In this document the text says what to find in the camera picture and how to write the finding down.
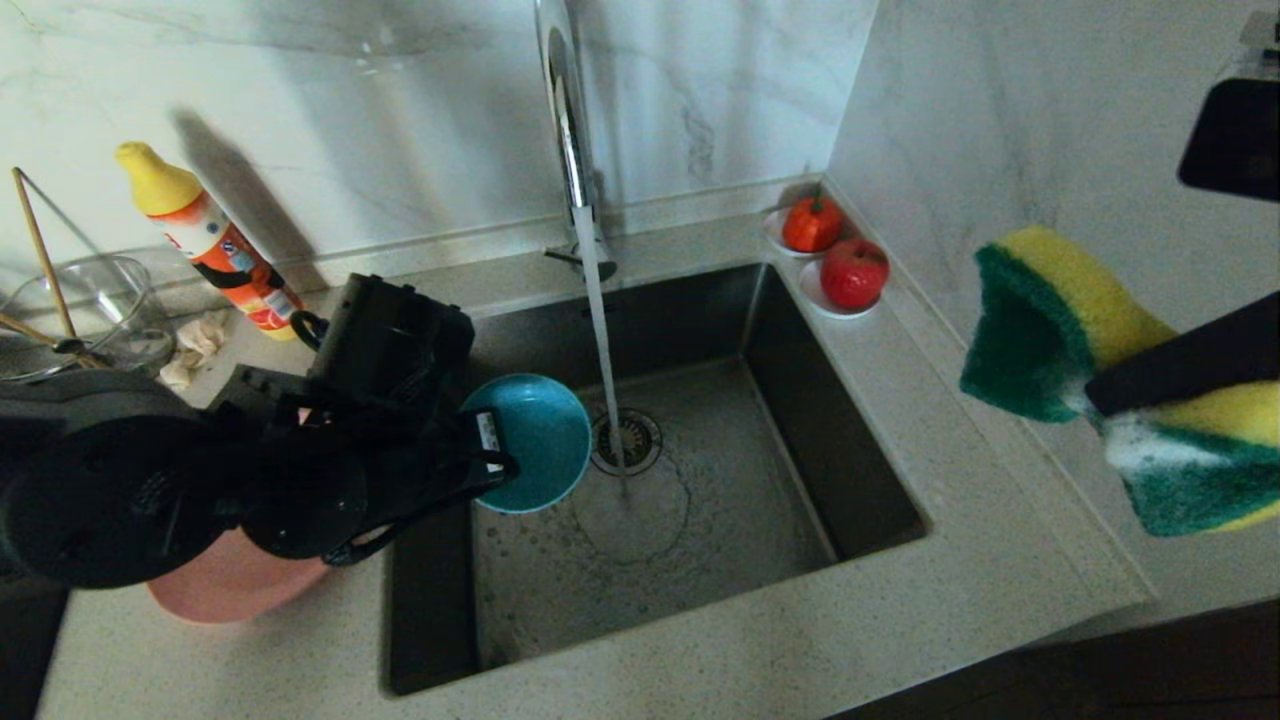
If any yellow sponge green backing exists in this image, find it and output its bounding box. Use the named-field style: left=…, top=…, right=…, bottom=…
left=960, top=225, right=1280, bottom=538

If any teal bowl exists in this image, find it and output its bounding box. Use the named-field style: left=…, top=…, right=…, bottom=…
left=462, top=373, right=593, bottom=515

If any orange detergent bottle yellow cap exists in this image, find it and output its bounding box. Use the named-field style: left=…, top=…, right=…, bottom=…
left=114, top=141, right=307, bottom=343

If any chrome kitchen faucet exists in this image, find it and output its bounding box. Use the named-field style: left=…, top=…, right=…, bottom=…
left=529, top=0, right=618, bottom=287

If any pink plate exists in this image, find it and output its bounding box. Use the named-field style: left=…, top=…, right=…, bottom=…
left=147, top=528, right=333, bottom=625

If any golden utensil handle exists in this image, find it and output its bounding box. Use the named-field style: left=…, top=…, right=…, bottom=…
left=11, top=167, right=78, bottom=341
left=0, top=313, right=113, bottom=369

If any stainless steel sink basin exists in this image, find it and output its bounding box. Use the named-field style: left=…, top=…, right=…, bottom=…
left=385, top=262, right=931, bottom=696

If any crumpled beige tissue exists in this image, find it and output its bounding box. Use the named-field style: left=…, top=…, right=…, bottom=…
left=160, top=310, right=233, bottom=393

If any running water stream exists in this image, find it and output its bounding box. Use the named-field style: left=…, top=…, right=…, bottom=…
left=575, top=205, right=638, bottom=501

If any clear glass jug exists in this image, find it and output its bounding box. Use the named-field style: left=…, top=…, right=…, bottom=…
left=0, top=257, right=179, bottom=383

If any round metal drain strainer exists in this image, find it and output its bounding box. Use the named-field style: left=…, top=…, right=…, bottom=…
left=590, top=408, right=663, bottom=478

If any red apple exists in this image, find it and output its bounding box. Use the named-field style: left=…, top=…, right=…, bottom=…
left=820, top=238, right=890, bottom=311

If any small white dish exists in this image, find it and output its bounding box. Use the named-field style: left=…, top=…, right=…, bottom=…
left=766, top=208, right=845, bottom=261
left=799, top=262, right=881, bottom=321

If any red tomato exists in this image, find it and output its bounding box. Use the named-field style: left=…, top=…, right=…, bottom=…
left=781, top=190, right=845, bottom=255

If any black stove cooktop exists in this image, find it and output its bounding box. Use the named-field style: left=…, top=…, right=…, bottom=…
left=0, top=580, right=69, bottom=720

